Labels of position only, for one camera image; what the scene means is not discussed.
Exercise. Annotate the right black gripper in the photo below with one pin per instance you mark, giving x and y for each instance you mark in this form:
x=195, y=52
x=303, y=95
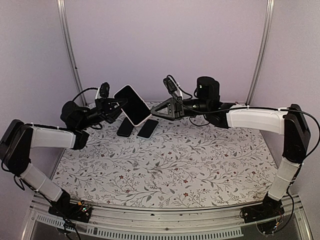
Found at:
x=171, y=104

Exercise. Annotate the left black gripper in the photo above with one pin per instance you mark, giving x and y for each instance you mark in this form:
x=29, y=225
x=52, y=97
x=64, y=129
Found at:
x=105, y=107

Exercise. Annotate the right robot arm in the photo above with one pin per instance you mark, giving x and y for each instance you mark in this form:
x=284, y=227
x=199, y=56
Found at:
x=289, y=122

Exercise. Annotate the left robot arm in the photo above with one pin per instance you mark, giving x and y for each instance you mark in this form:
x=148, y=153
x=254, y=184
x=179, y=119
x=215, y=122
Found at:
x=21, y=138

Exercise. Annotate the black phone left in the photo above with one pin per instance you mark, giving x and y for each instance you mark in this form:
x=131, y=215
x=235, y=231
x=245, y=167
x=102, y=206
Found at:
x=125, y=129

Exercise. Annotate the black phone middle white case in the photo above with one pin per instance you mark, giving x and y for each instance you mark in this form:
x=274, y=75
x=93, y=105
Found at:
x=148, y=129

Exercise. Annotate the floral patterned table mat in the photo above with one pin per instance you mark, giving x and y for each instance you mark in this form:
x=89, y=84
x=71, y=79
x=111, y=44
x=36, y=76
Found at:
x=185, y=164

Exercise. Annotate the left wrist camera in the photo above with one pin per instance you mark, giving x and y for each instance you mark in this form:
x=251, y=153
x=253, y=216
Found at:
x=103, y=91

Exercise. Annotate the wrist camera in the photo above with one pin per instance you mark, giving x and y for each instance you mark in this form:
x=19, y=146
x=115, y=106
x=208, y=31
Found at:
x=103, y=91
x=172, y=86

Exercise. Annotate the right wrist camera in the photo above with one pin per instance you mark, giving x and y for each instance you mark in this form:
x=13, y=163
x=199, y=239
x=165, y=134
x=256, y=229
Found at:
x=172, y=86

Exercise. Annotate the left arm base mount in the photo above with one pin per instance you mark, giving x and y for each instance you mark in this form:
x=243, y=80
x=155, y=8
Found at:
x=73, y=211

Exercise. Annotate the front aluminium rail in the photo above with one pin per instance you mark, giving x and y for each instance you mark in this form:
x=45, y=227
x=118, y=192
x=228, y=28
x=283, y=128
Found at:
x=117, y=222

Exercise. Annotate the left aluminium frame post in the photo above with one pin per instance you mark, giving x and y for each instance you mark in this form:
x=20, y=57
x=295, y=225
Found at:
x=62, y=13

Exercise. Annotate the aluminium frame post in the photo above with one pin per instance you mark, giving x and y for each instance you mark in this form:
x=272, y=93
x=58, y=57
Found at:
x=270, y=4
x=62, y=13

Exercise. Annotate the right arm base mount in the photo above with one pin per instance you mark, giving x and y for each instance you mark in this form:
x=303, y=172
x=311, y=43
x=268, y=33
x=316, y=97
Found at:
x=260, y=212

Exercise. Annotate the right aluminium frame post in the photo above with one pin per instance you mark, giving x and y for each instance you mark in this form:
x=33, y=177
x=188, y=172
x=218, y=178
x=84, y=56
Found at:
x=270, y=4

